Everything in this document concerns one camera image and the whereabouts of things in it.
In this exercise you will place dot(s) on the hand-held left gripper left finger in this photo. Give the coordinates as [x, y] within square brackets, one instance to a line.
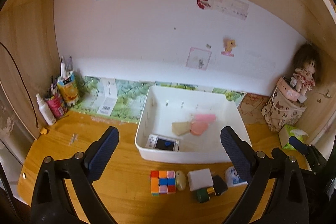
[105, 153]

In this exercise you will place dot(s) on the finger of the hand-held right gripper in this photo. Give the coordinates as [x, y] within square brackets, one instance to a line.
[298, 142]

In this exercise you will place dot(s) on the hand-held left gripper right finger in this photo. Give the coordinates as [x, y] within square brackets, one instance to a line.
[233, 150]

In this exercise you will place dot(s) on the blue floss pick box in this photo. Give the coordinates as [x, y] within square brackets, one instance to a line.
[233, 176]

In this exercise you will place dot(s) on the black power adapter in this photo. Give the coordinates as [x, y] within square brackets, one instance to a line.
[220, 184]

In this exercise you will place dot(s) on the pink hair roller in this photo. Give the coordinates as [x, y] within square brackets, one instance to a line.
[206, 118]

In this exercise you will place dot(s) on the white power adapter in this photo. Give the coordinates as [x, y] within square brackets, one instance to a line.
[200, 179]

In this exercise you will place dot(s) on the green bottle with gold cap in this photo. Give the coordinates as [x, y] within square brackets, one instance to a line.
[203, 195]

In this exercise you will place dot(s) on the beige pouch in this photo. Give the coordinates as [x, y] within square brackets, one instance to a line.
[181, 128]

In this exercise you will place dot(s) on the white compact camera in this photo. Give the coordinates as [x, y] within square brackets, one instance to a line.
[164, 144]

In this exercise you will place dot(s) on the round olive compact case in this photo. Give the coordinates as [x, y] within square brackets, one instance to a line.
[181, 180]

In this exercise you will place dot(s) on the colourful puzzle cube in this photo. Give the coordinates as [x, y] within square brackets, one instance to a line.
[163, 182]

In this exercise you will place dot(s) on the white plastic storage bin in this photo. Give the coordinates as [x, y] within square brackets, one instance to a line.
[183, 106]

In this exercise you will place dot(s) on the green tissue pack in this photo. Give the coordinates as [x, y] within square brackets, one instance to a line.
[288, 134]

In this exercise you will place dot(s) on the beige printed tote bag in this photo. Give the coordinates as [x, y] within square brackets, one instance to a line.
[281, 115]

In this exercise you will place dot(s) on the white charger block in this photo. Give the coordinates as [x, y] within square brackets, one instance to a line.
[302, 98]

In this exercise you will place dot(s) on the brown cartoon mat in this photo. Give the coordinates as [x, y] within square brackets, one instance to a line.
[253, 108]

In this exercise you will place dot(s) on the pink case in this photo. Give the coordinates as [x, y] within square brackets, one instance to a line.
[288, 90]

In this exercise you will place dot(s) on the white carton box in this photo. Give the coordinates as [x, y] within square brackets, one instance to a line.
[107, 98]

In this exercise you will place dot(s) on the small yellow object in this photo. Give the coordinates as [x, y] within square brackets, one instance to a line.
[43, 131]

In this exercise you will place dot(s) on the pink can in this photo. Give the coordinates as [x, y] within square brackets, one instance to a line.
[56, 106]

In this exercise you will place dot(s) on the white spray bottle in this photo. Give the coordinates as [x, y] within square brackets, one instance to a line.
[46, 111]

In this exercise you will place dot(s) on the rag doll in floral dress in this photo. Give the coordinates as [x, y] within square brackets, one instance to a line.
[305, 69]

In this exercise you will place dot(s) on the white tube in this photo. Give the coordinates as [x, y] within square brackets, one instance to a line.
[63, 69]

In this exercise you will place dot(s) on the white lace curtain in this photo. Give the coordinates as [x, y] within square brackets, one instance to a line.
[9, 119]

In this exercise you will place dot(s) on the handwritten paper note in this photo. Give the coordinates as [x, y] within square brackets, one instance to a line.
[231, 7]

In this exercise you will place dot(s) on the pink square wall sticker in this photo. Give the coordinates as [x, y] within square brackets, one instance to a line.
[198, 58]

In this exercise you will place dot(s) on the yellow pony wall sticker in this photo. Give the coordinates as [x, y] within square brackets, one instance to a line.
[229, 46]

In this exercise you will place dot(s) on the red wall sticker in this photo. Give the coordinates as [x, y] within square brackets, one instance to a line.
[202, 2]

